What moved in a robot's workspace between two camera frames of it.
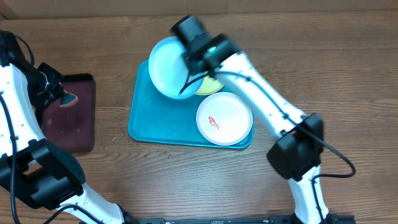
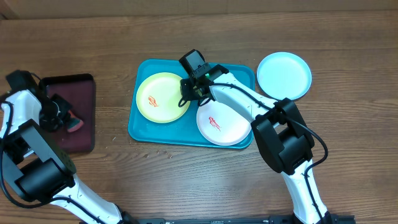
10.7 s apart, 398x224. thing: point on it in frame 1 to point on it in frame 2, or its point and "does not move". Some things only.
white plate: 224,118 does not move
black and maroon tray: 72,127 does not move
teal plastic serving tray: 155,118 does not move
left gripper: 45,99 to 64,104
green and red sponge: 68,99 to 75,123
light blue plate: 169,70 to 282,74
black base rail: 240,219 does not move
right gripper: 191,65 to 185,88
